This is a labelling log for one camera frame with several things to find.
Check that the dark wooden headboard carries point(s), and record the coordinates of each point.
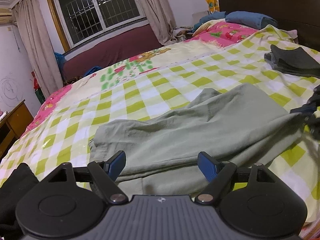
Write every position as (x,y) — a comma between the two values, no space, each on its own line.
(275,0)

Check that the dark teal cloth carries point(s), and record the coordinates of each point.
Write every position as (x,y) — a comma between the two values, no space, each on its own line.
(208,20)

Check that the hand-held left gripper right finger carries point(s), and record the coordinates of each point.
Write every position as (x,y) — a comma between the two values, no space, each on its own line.
(208,167)

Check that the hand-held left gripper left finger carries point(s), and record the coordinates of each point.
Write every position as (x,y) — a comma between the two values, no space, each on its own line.
(117,164)

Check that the blue pillow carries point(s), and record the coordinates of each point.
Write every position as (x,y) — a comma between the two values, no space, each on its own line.
(250,18)

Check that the pink cartoon printed blanket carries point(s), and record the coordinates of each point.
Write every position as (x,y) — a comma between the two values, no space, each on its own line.
(150,55)

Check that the barred window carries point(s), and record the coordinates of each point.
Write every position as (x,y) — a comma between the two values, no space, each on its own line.
(100,7)

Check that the black cloth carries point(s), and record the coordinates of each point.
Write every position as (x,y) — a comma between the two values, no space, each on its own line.
(17,192)

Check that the dark grey folded pants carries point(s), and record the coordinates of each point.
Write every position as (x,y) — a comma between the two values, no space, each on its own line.
(295,61)

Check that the blue plastic bag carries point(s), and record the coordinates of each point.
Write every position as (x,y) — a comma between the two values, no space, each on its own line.
(60,61)

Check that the white plastic basket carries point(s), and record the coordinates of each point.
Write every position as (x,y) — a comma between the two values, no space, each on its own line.
(181,38)

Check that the green checkered bed sheet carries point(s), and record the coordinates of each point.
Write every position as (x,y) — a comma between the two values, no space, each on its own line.
(175,80)

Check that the maroon sofa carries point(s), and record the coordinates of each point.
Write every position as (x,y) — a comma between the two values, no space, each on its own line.
(112,50)

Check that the wooden desk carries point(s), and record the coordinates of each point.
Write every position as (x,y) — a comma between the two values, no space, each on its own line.
(15,125)

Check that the light green pants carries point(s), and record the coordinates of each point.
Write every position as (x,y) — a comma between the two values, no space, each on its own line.
(200,130)

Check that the yellow printed pillow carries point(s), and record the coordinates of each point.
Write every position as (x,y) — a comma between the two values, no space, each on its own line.
(201,28)

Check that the yellow plastic bag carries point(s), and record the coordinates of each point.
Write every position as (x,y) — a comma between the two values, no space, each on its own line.
(212,3)

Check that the red hanging ornament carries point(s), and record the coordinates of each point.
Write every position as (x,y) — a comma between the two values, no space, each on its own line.
(35,80)

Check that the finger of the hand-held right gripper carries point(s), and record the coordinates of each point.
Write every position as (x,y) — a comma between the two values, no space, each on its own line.
(313,127)
(308,108)

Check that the beige curtain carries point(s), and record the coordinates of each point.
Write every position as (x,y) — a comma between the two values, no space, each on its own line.
(37,42)
(160,12)

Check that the small blue cloth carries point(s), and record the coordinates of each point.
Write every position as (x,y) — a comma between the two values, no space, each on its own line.
(93,70)

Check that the white air conditioner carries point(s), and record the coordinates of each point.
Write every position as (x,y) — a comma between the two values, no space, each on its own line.
(5,17)

